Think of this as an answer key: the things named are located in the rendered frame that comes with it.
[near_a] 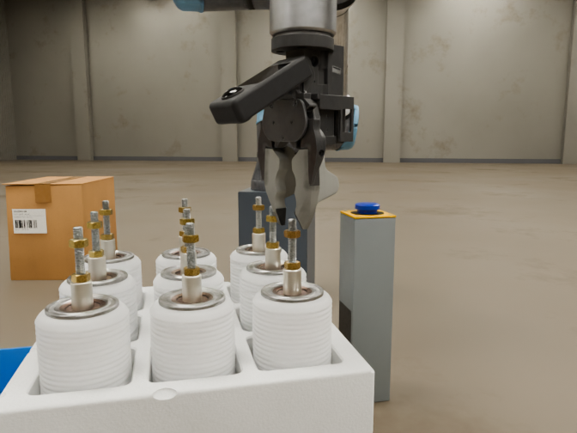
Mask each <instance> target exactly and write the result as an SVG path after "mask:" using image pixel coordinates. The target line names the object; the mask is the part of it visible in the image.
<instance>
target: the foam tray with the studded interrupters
mask: <svg viewBox="0 0 577 433"><path fill-rule="evenodd" d="M142 289H143V309H142V310H139V311H137V318H138V321H137V322H138V340H136V341H133V342H131V363H132V365H131V367H132V377H131V383H130V384H128V385H125V386H122V387H108V388H99V389H91V390H82V391H75V392H66V393H50V394H42V395H40V385H39V365H38V355H37V345H36V342H37V341H36V342H35V343H34V345H33V347H32V348H31V350H30V352H29V353H28V354H27V355H26V357H25V358H24V360H23V361H22V363H21V365H20V366H19V368H18V369H17V371H16V372H15V374H14V375H13V377H12V378H11V380H10V381H9V383H8V385H7V386H6V388H5V389H4V390H3V392H2V393H1V395H0V433H373V426H374V370H373V369H372V368H371V367H370V365H369V364H368V363H367V362H366V361H365V360H364V358H363V357H362V356H361V355H360V354H359V353H358V351H357V350H356V349H355V348H354V347H353V346H352V344H351V343H350V342H349V341H348V340H347V339H346V338H345V337H344V336H343V335H342V334H341V333H340V332H339V330H338V329H337V328H336V327H335V326H334V325H333V323H331V364H328V365H319V366H312V367H303V368H295V369H279V370H271V371H262V370H258V369H257V367H256V364H255V362H254V360H253V348H252V346H253V343H252V341H253V339H252V336H253V335H252V332H246V331H243V330H242V327H241V325H240V304H239V303H234V329H235V331H234V333H235V336H234V337H235V341H234V342H235V375H222V376H214V377H205V378H197V379H189V380H181V381H165V382H153V376H152V356H151V353H152V352H151V337H150V334H151V333H150V318H149V315H150V313H149V310H150V308H151V306H152V304H153V303H154V287H153V286H152V287H142Z"/></svg>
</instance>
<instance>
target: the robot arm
mask: <svg viewBox="0 0 577 433"><path fill-rule="evenodd" d="M173 2H174V4H175V5H176V7H177V8H178V9H180V10H182V11H198V12H199V13H203V12H204V11H228V10H252V9H255V10H258V9H269V10H270V35H271V36H272V37H273V38H272V39H271V52H272V53H275V54H277V55H283V56H286V59H284V60H279V61H277V62H275V63H274V64H272V65H271V66H269V67H268V68H266V69H264V70H262V71H261V72H259V73H258V74H257V75H255V76H253V77H251V78H250V79H248V80H247V81H245V82H243V83H242V84H240V85H239V86H237V87H233V88H230V89H228V90H227V91H226V92H225V93H224V94H223V95H222V96H221V97H219V98H218V99H216V100H215V101H212V102H211V103H210V111H211V113H212V115H213V117H214V119H215V121H216V123H217V124H218V125H225V124H242V123H245V122H247V121H248V120H249V119H251V118H252V117H253V116H254V115H256V114H257V122H256V125H257V163H256V167H255V169H254V172H253V175H252V180H251V189H252V190H254V191H261V192H267V195H268V198H269V200H270V204H271V207H272V209H273V211H274V214H275V216H276V219H277V222H278V224H279V225H282V226H283V225H285V219H286V206H285V201H284V199H285V198H287V197H289V196H291V195H293V194H294V195H295V198H296V208H295V216H296V218H297V220H298V222H299V224H300V226H301V228H302V229H308V228H309V226H310V224H311V222H312V220H313V216H314V213H315V210H316V206H317V204H318V202H320V201H322V200H324V199H326V198H329V197H330V196H332V195H334V194H335V193H337V191H338V188H339V182H338V178H337V176H336V175H334V174H332V173H331V172H329V171H328V170H327V169H326V167H325V151H326V150H335V151H339V150H343V149H351V148H352V147H353V146H354V144H355V139H356V134H357V126H358V120H359V107H358V106H357V105H355V104H354V97H350V96H349V95H348V40H349V7H350V6H352V5H353V4H354V2H355V0H173Z"/></svg>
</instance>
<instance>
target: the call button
mask: <svg viewBox="0 0 577 433"><path fill-rule="evenodd" d="M355 209H357V212H358V213H361V214H375V213H377V210H379V209H380V204H378V203H370V202H362V203H356V204H355Z"/></svg>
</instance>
